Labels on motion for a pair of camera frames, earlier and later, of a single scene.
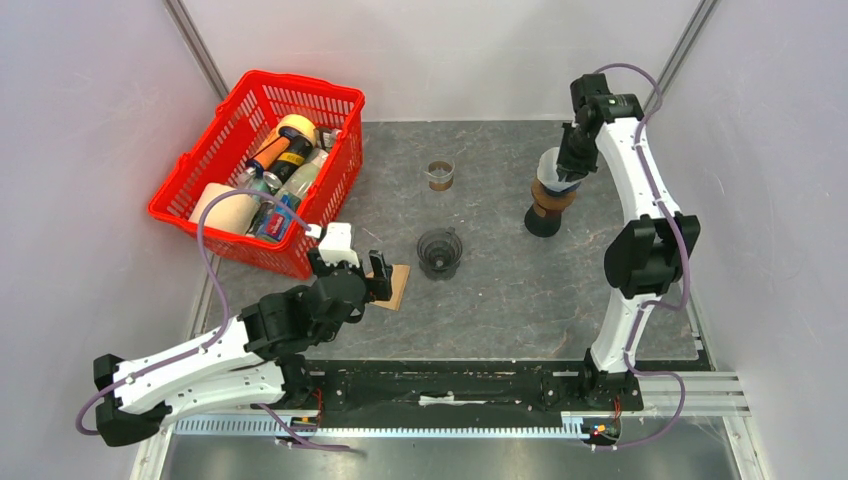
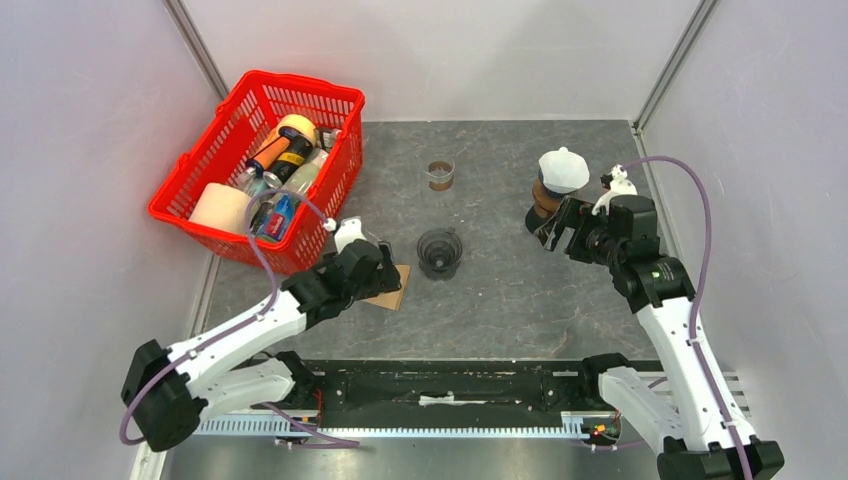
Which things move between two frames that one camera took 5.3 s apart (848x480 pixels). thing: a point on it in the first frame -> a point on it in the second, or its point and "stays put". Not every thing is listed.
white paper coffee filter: (546, 169) stays put
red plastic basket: (236, 135) stays put
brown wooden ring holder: (542, 198) stays put
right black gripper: (567, 160) -> (575, 213)
